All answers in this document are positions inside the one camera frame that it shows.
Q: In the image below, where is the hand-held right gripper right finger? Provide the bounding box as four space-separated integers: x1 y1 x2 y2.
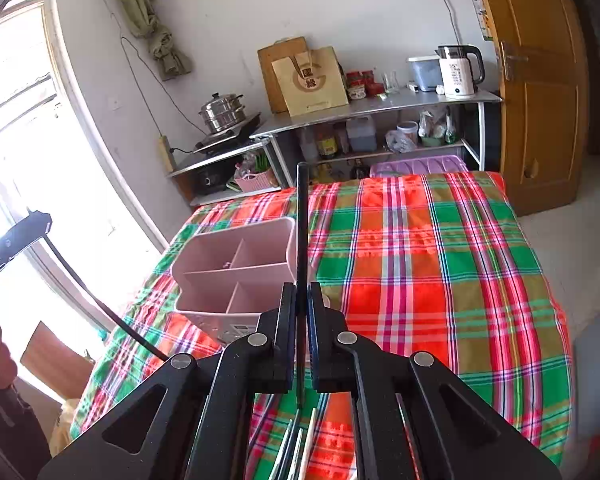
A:
307 282 563 480

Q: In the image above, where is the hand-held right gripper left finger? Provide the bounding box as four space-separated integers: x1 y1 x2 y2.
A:
37 282 299 480

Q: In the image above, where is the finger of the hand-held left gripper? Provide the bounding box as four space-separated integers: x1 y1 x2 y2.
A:
0 211 53 285

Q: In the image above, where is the metal utensil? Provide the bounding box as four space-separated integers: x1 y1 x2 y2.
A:
300 407 319 480
289 410 307 480
275 417 295 480

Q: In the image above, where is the pink utensil organizer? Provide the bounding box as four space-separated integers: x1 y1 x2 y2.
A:
171 216 331 350

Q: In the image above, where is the black chopstick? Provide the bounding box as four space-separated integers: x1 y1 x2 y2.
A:
44 237 171 361
295 162 311 411

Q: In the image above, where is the cardboard box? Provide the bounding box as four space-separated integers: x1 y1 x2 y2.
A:
20 321 96 401

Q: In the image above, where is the window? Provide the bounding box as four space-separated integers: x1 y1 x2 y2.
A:
0 0 170 401

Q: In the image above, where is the plaid tablecloth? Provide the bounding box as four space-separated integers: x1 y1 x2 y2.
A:
70 170 573 480

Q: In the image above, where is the pink woven basket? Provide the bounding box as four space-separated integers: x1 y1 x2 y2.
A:
234 167 279 192

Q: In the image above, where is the black appliance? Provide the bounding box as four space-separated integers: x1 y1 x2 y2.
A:
195 167 231 196

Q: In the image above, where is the power strip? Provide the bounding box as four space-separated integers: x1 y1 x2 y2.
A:
157 135 178 173

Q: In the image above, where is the black clothing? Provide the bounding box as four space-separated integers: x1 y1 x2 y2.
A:
0 382 51 480

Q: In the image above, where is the low metal shelf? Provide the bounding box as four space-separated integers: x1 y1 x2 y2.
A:
166 137 287 208

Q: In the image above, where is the dark sauce bottle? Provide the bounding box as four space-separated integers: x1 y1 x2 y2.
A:
316 125 338 158

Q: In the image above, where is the black induction cooker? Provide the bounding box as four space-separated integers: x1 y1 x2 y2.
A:
194 112 263 155

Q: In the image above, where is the purple plastic lid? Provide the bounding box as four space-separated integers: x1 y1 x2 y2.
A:
370 155 468 179

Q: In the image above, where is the grey plastic jug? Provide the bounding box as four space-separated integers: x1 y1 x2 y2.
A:
346 116 378 153

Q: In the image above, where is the steel steamer pot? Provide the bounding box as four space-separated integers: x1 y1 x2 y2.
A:
198 91 247 134

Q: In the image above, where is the white jar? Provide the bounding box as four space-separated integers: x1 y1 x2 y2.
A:
397 121 420 148

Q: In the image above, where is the metal kitchen rack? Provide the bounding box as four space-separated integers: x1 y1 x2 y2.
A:
250 89 503 186

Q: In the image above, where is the tan paper bag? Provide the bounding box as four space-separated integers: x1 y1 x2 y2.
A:
271 46 350 117

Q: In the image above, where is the hanging green cloth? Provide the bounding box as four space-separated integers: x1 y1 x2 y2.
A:
112 0 193 81

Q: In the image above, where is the crumpled plastic bag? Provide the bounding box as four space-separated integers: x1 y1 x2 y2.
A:
419 110 457 145

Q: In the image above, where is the wooden cutting board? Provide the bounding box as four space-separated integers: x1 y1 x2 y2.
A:
257 36 311 113

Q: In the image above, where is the white board panel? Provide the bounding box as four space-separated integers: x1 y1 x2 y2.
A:
570 302 600 466

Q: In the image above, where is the clear plastic container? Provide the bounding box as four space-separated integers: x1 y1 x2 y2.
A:
407 55 443 92

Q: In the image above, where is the white electric kettle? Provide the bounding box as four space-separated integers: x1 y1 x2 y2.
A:
435 45 483 100

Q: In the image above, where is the wooden door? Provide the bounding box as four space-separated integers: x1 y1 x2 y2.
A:
467 0 591 217

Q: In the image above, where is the height chart poster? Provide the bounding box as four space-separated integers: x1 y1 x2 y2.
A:
457 0 494 43

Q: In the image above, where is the black cable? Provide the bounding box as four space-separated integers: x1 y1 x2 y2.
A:
119 35 206 137

